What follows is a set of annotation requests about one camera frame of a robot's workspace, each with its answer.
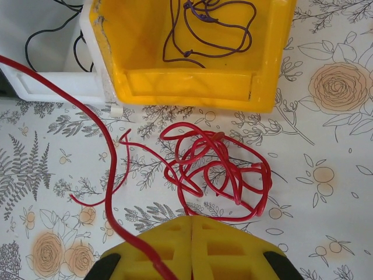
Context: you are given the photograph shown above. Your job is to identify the thin purple cable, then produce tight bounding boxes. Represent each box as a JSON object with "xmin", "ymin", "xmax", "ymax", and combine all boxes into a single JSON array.
[{"xmin": 161, "ymin": 0, "xmax": 258, "ymax": 69}]

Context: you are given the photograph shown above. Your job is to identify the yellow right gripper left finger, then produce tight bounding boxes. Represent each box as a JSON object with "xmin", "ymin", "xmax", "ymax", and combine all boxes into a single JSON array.
[{"xmin": 84, "ymin": 216, "xmax": 193, "ymax": 280}]

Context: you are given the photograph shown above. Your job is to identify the white plastic bin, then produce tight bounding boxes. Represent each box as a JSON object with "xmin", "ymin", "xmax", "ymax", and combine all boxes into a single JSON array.
[{"xmin": 0, "ymin": 0, "xmax": 118, "ymax": 103}]

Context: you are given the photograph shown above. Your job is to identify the red cable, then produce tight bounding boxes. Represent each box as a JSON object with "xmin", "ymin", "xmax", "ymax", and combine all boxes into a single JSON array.
[
  {"xmin": 71, "ymin": 122, "xmax": 274, "ymax": 219},
  {"xmin": 0, "ymin": 54, "xmax": 181, "ymax": 280}
]

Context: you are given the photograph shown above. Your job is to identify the floral tablecloth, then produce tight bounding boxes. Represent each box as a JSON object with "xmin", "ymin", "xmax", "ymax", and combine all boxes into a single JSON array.
[{"xmin": 0, "ymin": 0, "xmax": 373, "ymax": 280}]

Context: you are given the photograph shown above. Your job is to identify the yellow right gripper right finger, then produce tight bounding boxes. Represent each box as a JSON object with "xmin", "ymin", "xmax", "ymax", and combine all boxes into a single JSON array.
[{"xmin": 191, "ymin": 217, "xmax": 301, "ymax": 280}]

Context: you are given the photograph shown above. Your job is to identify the thin black cable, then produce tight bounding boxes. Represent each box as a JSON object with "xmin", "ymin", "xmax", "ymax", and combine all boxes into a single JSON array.
[{"xmin": 24, "ymin": 0, "xmax": 96, "ymax": 74}]

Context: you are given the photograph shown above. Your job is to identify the small white plastic clip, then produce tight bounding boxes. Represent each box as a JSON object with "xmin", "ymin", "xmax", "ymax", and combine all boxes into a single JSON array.
[{"xmin": 110, "ymin": 105, "xmax": 125, "ymax": 119}]

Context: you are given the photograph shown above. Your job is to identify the yellow plastic bin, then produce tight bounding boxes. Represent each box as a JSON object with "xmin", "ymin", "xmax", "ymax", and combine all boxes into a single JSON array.
[{"xmin": 90, "ymin": 0, "xmax": 298, "ymax": 114}]

